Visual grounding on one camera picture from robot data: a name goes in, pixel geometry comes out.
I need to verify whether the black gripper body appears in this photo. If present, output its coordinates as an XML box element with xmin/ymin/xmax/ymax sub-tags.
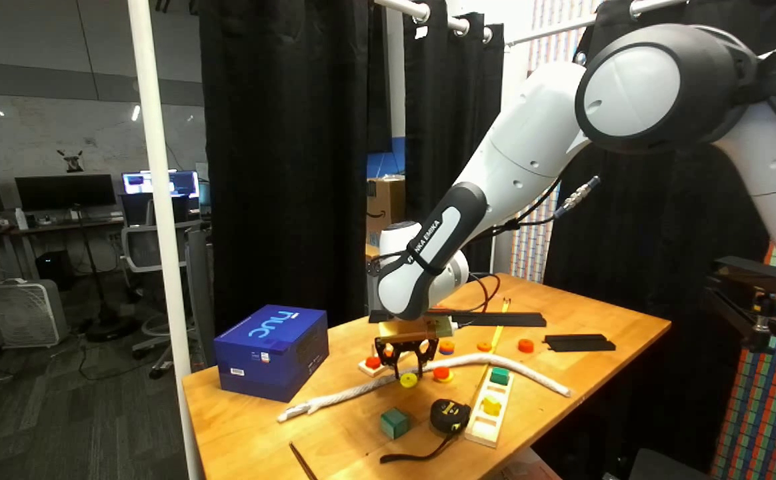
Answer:
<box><xmin>373</xmin><ymin>320</ymin><xmax>438</xmax><ymax>361</ymax></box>

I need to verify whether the yellow ring disc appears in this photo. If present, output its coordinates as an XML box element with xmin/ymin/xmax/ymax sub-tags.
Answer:
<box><xmin>397</xmin><ymin>372</ymin><xmax>418</xmax><ymax>390</ymax></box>

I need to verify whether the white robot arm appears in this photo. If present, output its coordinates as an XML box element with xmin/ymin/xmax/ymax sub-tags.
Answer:
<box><xmin>372</xmin><ymin>25</ymin><xmax>776</xmax><ymax>325</ymax></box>

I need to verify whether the orange disc on table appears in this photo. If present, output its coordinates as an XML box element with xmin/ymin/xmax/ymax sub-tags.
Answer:
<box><xmin>432</xmin><ymin>369</ymin><xmax>450</xmax><ymax>384</ymax></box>

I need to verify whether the long black bar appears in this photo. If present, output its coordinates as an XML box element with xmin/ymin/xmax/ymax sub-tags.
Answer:
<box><xmin>366</xmin><ymin>308</ymin><xmax>549</xmax><ymax>328</ymax></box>

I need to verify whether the green cube block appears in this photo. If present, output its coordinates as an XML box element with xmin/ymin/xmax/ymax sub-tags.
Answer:
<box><xmin>378</xmin><ymin>408</ymin><xmax>410</xmax><ymax>441</ymax></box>

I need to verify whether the black tape measure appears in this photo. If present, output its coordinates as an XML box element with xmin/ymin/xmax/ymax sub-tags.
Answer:
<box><xmin>381</xmin><ymin>398</ymin><xmax>472</xmax><ymax>465</ymax></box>

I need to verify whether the yellow measuring tape strip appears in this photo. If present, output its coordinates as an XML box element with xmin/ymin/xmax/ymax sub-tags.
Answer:
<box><xmin>469</xmin><ymin>304</ymin><xmax>516</xmax><ymax>404</ymax></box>

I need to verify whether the orange disc right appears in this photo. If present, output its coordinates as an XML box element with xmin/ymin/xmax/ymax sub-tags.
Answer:
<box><xmin>518</xmin><ymin>338</ymin><xmax>536</xmax><ymax>354</ymax></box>

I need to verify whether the blue cardboard box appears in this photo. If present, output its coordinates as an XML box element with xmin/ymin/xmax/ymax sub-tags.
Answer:
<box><xmin>217</xmin><ymin>304</ymin><xmax>328</xmax><ymax>401</ymax></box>

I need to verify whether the cardboard box background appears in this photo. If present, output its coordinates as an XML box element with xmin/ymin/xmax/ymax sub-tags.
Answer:
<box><xmin>366</xmin><ymin>180</ymin><xmax>405</xmax><ymax>249</ymax></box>

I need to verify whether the black curtain right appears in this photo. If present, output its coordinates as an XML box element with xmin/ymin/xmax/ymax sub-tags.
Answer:
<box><xmin>404</xmin><ymin>0</ymin><xmax>508</xmax><ymax>302</ymax></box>

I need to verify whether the black curtain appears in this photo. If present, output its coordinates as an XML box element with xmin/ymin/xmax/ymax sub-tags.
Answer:
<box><xmin>201</xmin><ymin>0</ymin><xmax>373</xmax><ymax>328</ymax></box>
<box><xmin>404</xmin><ymin>0</ymin><xmax>508</xmax><ymax>302</ymax></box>

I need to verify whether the office chair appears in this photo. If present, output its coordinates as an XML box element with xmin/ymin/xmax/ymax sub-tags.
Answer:
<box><xmin>121</xmin><ymin>225</ymin><xmax>173</xmax><ymax>378</ymax></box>

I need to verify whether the black curtain left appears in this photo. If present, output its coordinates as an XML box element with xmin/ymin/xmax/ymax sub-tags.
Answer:
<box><xmin>201</xmin><ymin>0</ymin><xmax>373</xmax><ymax>328</ymax></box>

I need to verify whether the white box fan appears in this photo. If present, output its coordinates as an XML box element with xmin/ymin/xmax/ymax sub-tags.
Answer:
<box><xmin>0</xmin><ymin>277</ymin><xmax>69</xmax><ymax>350</ymax></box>

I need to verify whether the computer monitor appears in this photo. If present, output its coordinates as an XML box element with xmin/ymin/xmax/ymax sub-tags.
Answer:
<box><xmin>17</xmin><ymin>176</ymin><xmax>116</xmax><ymax>212</ymax></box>

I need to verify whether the white vertical pole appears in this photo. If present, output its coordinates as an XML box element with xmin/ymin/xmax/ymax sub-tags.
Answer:
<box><xmin>126</xmin><ymin>0</ymin><xmax>201</xmax><ymax>480</ymax></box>

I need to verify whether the white braided rope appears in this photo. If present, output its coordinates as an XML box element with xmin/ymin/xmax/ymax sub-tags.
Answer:
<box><xmin>280</xmin><ymin>353</ymin><xmax>574</xmax><ymax>421</ymax></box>

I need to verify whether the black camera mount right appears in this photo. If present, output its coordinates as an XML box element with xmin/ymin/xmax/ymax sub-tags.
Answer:
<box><xmin>705</xmin><ymin>256</ymin><xmax>776</xmax><ymax>353</ymax></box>

